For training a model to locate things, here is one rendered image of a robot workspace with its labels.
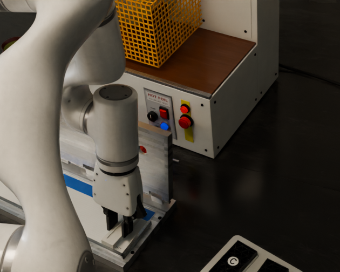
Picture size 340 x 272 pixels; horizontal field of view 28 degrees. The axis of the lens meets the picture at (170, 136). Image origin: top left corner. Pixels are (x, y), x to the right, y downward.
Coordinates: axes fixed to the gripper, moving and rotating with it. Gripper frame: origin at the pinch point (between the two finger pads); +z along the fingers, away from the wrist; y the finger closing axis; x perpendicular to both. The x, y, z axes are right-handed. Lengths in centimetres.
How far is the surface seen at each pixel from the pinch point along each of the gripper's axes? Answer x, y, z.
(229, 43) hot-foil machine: 45, 0, -24
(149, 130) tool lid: 9.7, 1.0, -18.3
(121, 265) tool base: -6.4, 4.9, 4.3
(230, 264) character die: 4.0, 24.4, 2.2
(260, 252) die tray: 10.5, 27.9, 2.0
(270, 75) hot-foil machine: 58, 6, -12
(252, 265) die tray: 6.9, 28.0, 2.8
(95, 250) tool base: -5.9, -2.2, 4.2
